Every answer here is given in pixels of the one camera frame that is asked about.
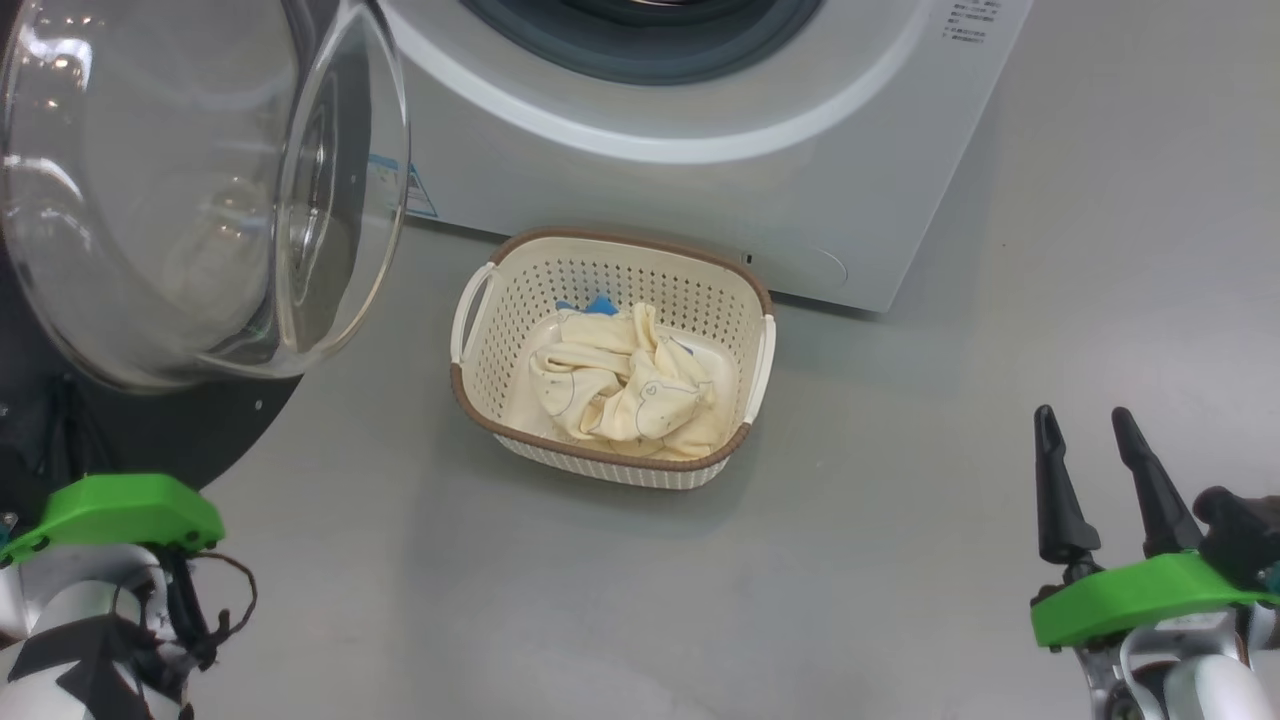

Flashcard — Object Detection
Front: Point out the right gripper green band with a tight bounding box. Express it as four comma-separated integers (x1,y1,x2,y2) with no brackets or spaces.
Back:
1030,405,1280,651

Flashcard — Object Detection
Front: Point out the plain cream printed garment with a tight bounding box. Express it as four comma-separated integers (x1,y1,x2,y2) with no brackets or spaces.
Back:
505,303,736,461

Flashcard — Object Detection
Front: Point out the washing machine glass door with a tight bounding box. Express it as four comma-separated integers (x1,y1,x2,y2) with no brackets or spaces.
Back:
0,0,412,491

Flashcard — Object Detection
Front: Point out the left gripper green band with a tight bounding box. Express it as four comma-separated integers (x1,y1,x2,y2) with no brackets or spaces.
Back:
0,473,227,568

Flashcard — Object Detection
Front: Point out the cream perforated basket brown rim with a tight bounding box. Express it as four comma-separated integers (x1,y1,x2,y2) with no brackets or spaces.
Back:
449,227,777,491

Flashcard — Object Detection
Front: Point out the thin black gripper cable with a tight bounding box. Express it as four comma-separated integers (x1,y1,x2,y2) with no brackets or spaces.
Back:
165,550,259,673

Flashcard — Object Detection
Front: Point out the white front-load washing machine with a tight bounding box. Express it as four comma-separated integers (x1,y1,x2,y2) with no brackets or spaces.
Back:
365,0,1036,313

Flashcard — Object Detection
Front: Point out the blue energy label sticker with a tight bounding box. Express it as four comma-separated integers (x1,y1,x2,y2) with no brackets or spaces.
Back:
366,155,439,220

